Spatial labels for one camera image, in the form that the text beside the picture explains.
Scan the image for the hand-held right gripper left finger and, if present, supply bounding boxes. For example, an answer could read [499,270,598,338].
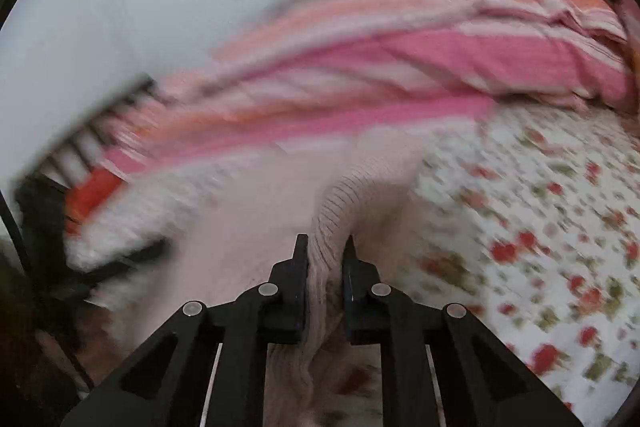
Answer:
[60,234,310,427]

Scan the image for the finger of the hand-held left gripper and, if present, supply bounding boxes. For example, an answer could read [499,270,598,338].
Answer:
[75,237,173,293]

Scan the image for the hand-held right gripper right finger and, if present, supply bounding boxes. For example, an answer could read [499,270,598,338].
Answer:
[341,235,583,427]

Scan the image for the pink ribbed knit sweater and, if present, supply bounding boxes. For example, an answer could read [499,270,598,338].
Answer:
[107,127,441,427]

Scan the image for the red orange pillow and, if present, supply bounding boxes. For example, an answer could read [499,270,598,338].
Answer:
[65,167,126,235]

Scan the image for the dark wooden slatted headboard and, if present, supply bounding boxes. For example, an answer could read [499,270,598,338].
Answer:
[10,74,161,188]

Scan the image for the white red floral bed sheet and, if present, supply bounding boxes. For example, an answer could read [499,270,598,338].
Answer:
[65,102,640,427]

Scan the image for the pink orange striped blanket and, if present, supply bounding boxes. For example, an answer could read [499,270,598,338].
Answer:
[100,0,640,180]

